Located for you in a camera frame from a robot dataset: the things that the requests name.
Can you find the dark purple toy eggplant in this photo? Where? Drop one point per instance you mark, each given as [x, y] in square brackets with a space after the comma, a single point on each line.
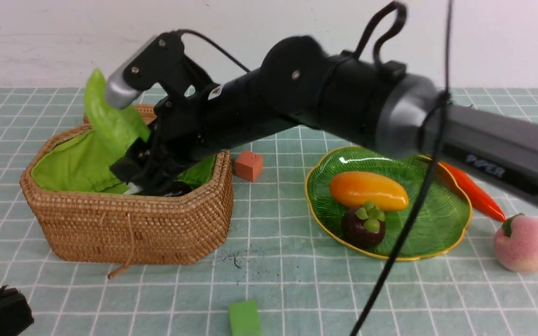
[177, 188]

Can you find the pink toy peach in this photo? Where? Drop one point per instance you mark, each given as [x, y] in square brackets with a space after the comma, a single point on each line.
[516, 244]

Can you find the green foam block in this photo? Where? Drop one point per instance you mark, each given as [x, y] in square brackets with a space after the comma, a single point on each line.
[244, 319]

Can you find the orange foam cube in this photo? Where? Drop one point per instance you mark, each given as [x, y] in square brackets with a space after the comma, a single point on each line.
[248, 166]

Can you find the teal checked tablecloth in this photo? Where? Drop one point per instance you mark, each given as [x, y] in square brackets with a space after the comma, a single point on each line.
[303, 282]

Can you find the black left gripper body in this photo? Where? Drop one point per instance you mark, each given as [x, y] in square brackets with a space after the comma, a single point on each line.
[15, 314]

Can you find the woven wicker basket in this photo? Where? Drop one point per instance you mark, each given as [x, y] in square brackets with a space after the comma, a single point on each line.
[128, 230]

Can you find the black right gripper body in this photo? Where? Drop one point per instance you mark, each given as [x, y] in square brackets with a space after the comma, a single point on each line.
[182, 134]

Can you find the green toy cucumber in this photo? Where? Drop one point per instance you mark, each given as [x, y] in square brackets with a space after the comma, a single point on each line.
[115, 129]

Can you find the orange toy carrot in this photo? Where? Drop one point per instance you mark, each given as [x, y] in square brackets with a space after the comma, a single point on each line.
[468, 191]

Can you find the dark purple toy mangosteen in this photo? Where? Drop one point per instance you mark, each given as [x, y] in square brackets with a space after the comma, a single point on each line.
[364, 226]

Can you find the yellow orange toy mango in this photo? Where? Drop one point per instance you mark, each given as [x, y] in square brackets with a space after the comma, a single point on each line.
[355, 188]

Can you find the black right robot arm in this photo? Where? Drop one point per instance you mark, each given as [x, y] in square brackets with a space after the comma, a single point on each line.
[378, 106]

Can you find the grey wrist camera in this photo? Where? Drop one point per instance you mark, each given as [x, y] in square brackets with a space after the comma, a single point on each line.
[119, 94]

